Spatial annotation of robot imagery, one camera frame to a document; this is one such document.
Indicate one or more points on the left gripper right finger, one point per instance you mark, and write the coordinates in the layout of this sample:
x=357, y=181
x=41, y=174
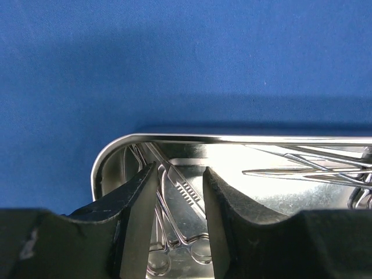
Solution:
x=249, y=240

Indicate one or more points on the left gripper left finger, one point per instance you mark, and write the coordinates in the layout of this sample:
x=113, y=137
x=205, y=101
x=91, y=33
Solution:
x=108, y=238

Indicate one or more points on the steel ring-handle scissors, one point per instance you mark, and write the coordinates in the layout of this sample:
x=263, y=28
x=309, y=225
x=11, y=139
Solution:
x=180, y=245

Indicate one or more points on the metal instrument tray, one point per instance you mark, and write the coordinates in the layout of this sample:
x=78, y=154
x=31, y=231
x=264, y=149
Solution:
x=228, y=156

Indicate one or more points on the blue surgical drape cloth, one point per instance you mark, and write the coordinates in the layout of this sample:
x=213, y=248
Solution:
x=76, y=75

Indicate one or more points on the steel scalpel handle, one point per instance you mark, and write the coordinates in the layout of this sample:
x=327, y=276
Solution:
x=186, y=190

